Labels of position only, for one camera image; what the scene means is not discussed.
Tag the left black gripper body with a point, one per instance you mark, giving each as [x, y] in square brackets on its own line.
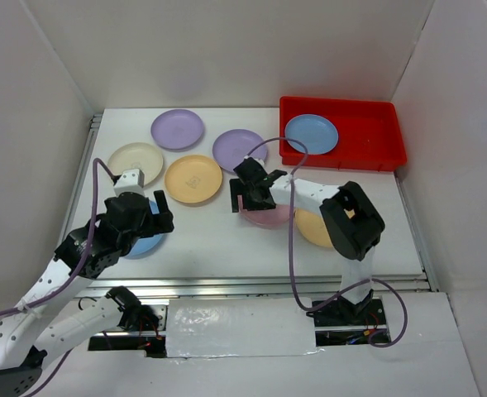
[153, 224]

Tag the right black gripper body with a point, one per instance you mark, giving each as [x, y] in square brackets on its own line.
[250, 201]

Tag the blue plate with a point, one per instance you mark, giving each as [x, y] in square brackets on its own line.
[312, 134]
[145, 246]

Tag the orange plate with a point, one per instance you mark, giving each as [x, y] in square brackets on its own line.
[312, 228]
[193, 179]

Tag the pink plate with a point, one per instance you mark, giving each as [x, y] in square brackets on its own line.
[269, 218]

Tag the purple plate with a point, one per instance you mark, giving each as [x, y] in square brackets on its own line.
[177, 129]
[230, 148]

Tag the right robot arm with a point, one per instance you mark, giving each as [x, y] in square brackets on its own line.
[351, 221]

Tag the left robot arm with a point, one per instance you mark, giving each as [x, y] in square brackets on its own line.
[30, 338]

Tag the cream plate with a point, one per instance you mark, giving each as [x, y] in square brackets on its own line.
[137, 155]

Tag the white taped panel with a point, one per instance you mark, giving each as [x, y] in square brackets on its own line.
[216, 328]

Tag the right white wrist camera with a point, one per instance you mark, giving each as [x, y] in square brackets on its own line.
[261, 162]

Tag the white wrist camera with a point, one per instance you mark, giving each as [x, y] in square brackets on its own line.
[261, 162]
[130, 181]

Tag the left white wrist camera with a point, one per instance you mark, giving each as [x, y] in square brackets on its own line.
[130, 181]

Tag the aluminium frame rail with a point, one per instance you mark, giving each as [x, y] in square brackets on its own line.
[214, 252]

